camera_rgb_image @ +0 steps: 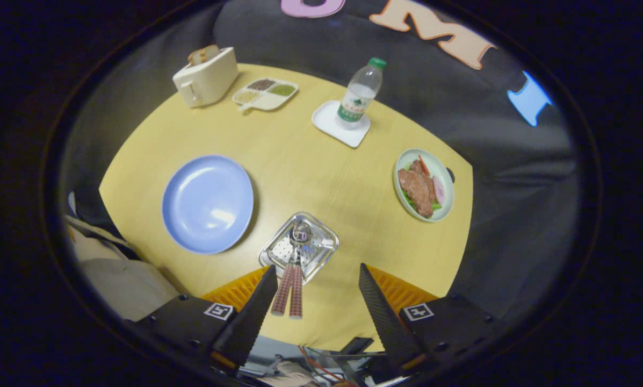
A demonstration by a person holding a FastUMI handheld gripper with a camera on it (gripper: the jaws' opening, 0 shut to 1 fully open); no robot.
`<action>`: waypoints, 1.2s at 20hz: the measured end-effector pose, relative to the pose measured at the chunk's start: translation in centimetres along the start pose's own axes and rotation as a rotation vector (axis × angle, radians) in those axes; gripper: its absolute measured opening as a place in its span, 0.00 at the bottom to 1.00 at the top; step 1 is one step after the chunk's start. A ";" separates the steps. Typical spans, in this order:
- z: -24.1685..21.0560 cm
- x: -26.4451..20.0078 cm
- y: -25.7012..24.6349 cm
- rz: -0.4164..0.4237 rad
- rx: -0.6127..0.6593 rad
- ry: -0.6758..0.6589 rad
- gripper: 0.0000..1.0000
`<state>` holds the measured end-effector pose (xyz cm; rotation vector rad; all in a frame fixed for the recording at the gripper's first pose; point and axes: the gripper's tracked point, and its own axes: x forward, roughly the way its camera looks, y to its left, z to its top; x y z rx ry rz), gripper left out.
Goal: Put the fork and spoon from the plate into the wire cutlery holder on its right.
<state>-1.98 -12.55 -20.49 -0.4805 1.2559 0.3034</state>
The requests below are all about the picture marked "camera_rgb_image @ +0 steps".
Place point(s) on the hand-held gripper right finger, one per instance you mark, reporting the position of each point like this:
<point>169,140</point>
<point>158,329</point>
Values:
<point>383,317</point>

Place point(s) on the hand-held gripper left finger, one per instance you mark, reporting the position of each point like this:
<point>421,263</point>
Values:
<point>251,317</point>

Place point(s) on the metal cutlery holder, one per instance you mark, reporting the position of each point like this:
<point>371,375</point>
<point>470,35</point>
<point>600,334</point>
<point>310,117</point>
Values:
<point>321,244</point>

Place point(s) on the blue round plate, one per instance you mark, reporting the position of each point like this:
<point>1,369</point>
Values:
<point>208,204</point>

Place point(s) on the person's beige clothing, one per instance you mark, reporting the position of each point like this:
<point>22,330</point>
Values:
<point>122,279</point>

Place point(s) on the green plate with meat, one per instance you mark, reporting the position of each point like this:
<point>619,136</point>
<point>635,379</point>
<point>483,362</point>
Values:
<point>420,185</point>

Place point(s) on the white square coaster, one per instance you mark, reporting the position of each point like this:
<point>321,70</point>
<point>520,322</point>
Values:
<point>329,121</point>

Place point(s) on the clear water bottle green cap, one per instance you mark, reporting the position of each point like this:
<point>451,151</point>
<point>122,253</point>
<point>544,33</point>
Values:
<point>356,105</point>

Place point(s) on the white divided bean dish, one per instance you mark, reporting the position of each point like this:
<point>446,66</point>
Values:
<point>265,92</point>

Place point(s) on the white toaster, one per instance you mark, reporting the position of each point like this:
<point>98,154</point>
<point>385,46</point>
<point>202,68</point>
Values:
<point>208,80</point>

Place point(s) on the toasted bread slice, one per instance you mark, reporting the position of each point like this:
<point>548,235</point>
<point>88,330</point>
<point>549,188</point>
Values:
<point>211,52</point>
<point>196,57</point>

